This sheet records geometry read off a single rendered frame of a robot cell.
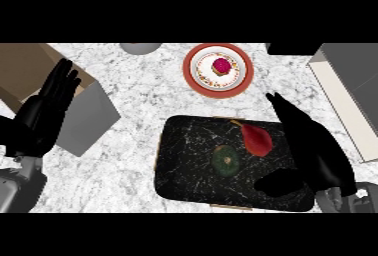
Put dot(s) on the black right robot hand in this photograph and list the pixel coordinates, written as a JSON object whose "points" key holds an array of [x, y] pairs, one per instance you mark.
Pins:
{"points": [[315, 150]]}

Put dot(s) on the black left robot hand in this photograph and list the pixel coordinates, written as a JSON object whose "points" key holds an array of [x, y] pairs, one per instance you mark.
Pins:
{"points": [[40, 116]]}

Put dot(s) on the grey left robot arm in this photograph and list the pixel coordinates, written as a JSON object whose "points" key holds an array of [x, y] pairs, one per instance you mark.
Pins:
{"points": [[19, 185]]}

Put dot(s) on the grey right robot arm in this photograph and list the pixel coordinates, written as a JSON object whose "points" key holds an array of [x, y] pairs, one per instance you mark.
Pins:
{"points": [[347, 200]]}

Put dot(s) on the dark green squash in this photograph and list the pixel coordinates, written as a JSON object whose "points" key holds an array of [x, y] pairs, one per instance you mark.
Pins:
{"points": [[226, 161]]}

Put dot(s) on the black marble tray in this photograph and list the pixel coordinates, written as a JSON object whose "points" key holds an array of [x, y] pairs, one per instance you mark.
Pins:
{"points": [[222, 163]]}

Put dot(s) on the grey cabinet door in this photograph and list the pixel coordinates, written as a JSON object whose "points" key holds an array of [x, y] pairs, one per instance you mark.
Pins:
{"points": [[89, 120]]}

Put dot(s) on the red chili pepper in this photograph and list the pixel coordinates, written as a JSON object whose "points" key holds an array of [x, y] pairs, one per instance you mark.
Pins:
{"points": [[256, 139]]}

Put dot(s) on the wooden open cabinet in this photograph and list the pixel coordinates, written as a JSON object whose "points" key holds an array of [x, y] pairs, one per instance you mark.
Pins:
{"points": [[30, 71]]}

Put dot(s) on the grey and cream appliance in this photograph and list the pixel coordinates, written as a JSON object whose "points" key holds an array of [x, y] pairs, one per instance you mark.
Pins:
{"points": [[352, 96]]}

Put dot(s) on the grey round object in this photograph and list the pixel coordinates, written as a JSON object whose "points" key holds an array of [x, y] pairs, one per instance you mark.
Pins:
{"points": [[140, 48]]}

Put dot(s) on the black box appliance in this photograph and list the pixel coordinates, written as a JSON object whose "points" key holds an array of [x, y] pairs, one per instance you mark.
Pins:
{"points": [[293, 48]]}

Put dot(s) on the red round placemat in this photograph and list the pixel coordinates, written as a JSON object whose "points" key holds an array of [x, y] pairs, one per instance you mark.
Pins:
{"points": [[219, 70]]}

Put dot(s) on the white patterned plate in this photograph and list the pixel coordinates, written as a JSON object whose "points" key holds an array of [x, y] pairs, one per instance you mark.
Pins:
{"points": [[219, 68]]}

